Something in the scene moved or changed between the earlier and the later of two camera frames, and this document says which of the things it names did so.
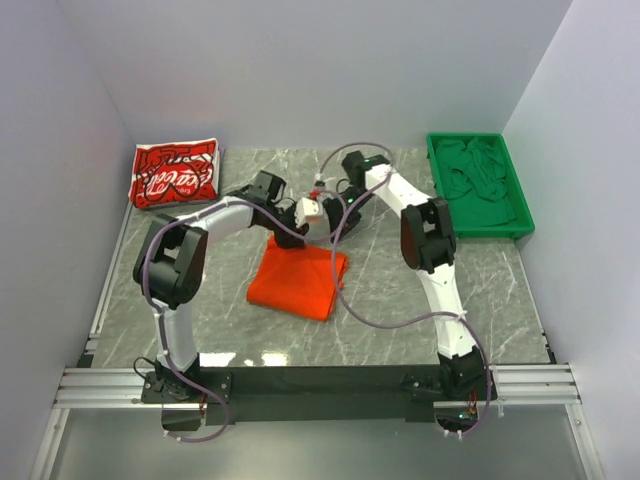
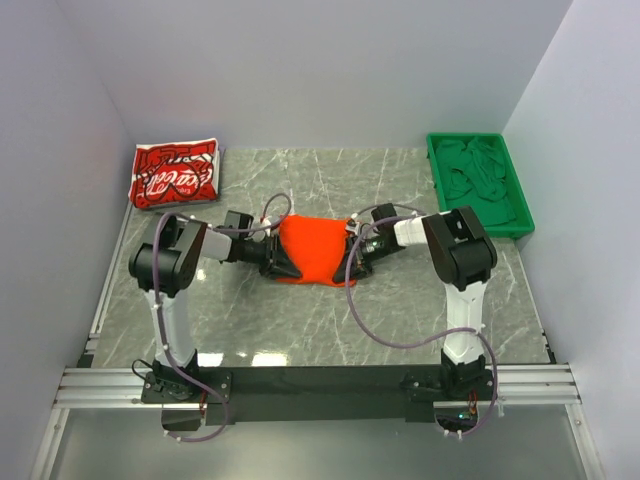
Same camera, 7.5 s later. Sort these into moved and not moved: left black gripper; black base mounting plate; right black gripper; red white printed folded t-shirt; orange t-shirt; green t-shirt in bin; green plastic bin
Moved: right black gripper; left black gripper; orange t-shirt
Not moved: green plastic bin; black base mounting plate; red white printed folded t-shirt; green t-shirt in bin
